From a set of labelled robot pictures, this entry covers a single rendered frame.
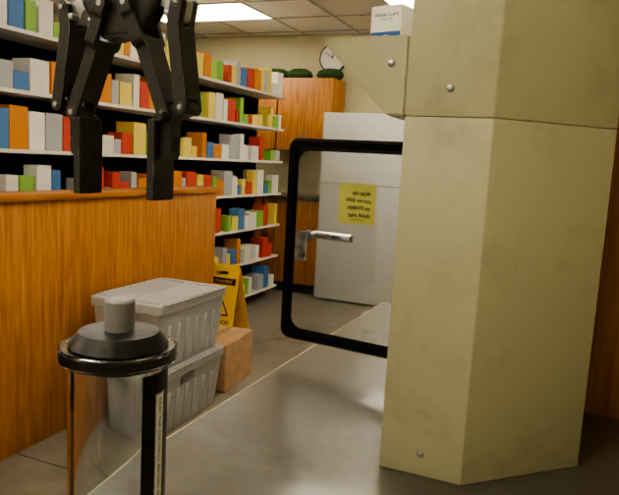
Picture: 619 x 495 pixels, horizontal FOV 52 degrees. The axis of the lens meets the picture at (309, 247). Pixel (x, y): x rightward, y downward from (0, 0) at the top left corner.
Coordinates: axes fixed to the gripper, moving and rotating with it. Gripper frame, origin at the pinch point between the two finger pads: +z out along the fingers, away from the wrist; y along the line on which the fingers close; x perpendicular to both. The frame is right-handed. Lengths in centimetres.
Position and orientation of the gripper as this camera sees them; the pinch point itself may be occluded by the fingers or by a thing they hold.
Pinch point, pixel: (123, 166)
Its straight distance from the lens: 61.1
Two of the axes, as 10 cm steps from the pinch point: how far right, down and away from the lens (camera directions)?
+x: -4.0, 1.1, -9.1
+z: -0.5, 9.9, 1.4
